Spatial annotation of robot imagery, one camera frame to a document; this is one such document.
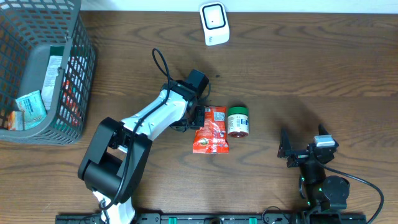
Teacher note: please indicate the green glove package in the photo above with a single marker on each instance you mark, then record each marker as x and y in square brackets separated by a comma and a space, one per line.
[54, 63]

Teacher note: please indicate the white barcode scanner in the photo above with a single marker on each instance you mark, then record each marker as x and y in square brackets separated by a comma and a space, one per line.
[215, 23]

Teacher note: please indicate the orange snack bag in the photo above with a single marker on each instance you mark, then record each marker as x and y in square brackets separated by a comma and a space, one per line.
[212, 138]

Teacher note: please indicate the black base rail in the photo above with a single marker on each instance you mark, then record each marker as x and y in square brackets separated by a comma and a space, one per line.
[272, 217]

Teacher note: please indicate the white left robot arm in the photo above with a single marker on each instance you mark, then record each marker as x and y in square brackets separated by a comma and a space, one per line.
[114, 162]

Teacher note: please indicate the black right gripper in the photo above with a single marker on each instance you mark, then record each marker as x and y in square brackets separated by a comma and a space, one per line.
[299, 156]

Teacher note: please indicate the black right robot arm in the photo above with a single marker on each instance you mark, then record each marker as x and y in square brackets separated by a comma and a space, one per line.
[323, 193]

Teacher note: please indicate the teal tissue pack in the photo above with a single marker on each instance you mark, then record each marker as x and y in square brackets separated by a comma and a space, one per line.
[30, 112]

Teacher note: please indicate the grey plastic mesh basket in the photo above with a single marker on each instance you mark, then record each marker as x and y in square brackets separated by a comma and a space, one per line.
[28, 29]

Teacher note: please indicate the green lid spice jar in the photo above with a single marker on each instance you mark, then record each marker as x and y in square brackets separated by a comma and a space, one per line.
[238, 122]

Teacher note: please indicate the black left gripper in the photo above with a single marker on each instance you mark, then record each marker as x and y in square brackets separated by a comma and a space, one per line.
[188, 126]

